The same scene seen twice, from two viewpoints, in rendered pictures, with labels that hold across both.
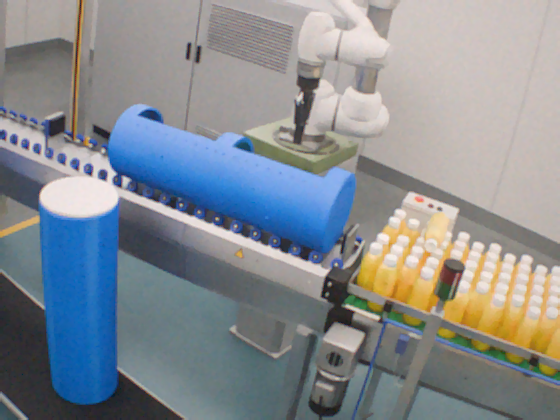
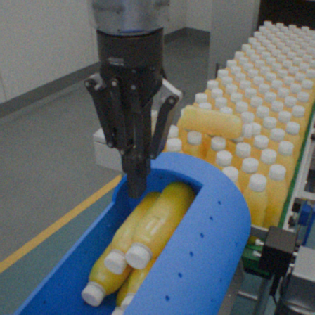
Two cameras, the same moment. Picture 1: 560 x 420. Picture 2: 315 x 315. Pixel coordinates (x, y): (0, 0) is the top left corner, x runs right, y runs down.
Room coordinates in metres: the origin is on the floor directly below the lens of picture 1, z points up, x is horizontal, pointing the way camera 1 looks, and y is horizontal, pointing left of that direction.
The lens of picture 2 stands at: (1.93, 0.39, 1.63)
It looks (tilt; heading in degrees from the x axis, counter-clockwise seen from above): 35 degrees down; 275
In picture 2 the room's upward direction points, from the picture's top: straight up
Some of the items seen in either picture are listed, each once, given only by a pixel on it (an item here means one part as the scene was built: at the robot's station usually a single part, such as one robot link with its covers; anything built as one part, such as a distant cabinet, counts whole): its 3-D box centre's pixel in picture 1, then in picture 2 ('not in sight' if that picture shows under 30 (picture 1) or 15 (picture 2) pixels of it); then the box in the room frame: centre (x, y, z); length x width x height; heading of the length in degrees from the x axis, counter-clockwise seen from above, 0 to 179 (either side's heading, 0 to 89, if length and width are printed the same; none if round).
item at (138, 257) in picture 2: not in sight; (137, 257); (2.01, -0.01, 1.14); 0.04 x 0.02 x 0.04; 159
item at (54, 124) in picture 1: (55, 132); not in sight; (2.38, 1.00, 1.00); 0.10 x 0.04 x 0.15; 159
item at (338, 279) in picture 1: (336, 286); (275, 252); (1.71, -0.22, 0.95); 0.10 x 0.07 x 0.10; 159
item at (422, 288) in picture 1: (419, 297); (279, 175); (1.67, -0.48, 0.99); 0.07 x 0.07 x 0.18
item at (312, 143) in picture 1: (303, 133); not in sight; (2.61, -0.04, 1.09); 0.22 x 0.18 x 0.06; 64
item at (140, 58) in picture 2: (307, 89); (131, 65); (2.00, -0.02, 1.48); 0.08 x 0.07 x 0.09; 159
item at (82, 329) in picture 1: (80, 299); not in sight; (1.84, 0.68, 0.59); 0.28 x 0.28 x 0.88
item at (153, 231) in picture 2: not in sight; (162, 221); (1.97, -0.10, 1.14); 0.18 x 0.07 x 0.07; 69
